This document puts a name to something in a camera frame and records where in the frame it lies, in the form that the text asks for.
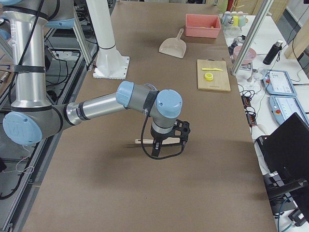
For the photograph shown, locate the yellow lemon slice toy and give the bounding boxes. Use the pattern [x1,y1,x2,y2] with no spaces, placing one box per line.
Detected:
[204,72,213,81]

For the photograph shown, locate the black water bottle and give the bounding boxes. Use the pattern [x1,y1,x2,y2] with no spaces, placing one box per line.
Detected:
[263,40,283,65]

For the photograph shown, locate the upper teach pendant tablet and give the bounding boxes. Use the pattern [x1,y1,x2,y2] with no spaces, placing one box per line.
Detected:
[262,70,297,97]

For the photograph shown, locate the black laptop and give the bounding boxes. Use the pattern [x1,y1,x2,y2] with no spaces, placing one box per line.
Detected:
[256,113,309,179]

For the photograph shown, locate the yellow plastic knife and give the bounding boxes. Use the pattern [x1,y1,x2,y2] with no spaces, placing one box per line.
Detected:
[201,68,223,72]

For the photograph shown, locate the pink bowl with ice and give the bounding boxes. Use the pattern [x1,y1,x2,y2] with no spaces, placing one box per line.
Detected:
[233,45,257,65]

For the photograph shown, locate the bamboo cutting board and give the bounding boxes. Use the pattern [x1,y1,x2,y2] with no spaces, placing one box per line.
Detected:
[197,59,231,92]

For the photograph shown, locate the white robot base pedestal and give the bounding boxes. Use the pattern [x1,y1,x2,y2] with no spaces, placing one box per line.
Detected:
[86,0,130,80]

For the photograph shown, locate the aluminium frame post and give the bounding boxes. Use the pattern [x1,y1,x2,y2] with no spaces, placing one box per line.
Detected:
[231,0,274,76]

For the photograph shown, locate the lower teach pendant tablet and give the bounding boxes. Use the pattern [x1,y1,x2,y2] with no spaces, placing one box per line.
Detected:
[268,95,309,125]

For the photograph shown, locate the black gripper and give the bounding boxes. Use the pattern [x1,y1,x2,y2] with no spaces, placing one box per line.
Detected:
[151,119,191,157]

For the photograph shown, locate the teach pendant tablet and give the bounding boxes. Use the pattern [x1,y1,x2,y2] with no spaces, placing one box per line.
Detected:
[262,70,297,97]
[268,95,309,125]

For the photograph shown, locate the beige brush with black bristles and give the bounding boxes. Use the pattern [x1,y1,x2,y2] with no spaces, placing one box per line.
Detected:
[134,137,180,145]

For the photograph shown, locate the pink plastic bin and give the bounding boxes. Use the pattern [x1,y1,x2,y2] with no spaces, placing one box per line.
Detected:
[185,14,221,39]

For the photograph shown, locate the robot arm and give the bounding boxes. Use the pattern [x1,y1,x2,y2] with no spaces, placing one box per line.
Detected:
[1,0,190,160]

